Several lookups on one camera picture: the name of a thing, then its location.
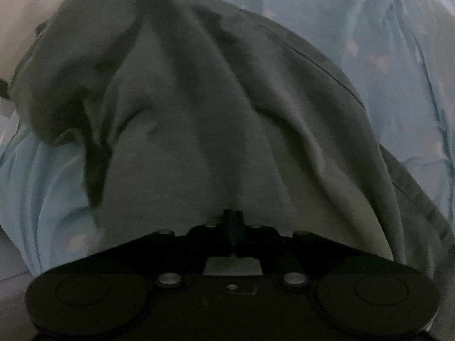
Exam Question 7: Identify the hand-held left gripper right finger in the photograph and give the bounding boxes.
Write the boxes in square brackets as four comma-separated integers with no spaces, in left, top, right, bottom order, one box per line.
[233,209,364,288]

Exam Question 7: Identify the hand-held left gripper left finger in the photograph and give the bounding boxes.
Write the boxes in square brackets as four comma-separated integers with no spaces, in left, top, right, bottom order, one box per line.
[90,209,234,288]

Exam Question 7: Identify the grey-blue pants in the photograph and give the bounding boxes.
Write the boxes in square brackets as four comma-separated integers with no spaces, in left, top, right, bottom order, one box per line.
[10,0,455,282]

